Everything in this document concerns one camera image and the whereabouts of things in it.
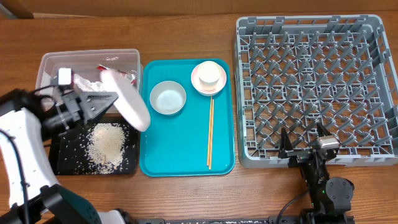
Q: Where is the large pink plate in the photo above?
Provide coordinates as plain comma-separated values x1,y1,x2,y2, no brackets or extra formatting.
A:
100,70,150,132

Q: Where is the white cup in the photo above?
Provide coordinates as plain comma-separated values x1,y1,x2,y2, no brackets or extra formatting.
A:
197,61,221,90

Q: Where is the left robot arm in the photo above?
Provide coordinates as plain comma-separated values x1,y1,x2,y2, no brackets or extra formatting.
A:
1,89,134,223

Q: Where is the grey bowl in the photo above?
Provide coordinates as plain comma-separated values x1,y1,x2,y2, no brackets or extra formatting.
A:
149,81,187,116

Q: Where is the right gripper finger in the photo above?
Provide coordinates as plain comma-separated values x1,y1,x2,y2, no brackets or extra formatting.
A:
278,128,294,159
317,123,332,138

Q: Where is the pile of rice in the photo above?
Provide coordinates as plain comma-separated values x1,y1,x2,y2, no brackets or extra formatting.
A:
55,123,139,175

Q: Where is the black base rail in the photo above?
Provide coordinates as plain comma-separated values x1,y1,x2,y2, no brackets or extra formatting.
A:
136,215,304,224

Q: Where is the white tissue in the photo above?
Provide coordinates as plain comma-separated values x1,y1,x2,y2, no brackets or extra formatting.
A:
73,74,105,92

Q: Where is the black tray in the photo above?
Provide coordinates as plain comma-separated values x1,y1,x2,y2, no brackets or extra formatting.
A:
48,116,140,176

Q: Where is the teal serving tray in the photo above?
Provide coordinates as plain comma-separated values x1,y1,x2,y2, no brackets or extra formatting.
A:
139,59,236,177

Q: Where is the red snack wrapper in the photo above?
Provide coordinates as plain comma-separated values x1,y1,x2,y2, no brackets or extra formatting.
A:
97,64,137,85

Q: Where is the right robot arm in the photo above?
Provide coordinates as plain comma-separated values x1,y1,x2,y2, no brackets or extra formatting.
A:
275,123,355,224

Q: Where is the grey dishwasher rack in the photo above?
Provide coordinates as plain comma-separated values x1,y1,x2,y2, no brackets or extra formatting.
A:
234,14,397,168

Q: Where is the right wooden chopstick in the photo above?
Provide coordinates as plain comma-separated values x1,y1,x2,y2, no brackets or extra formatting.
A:
208,97,214,170

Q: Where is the clear plastic bin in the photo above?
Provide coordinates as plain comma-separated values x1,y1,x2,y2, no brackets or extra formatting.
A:
35,49,143,103

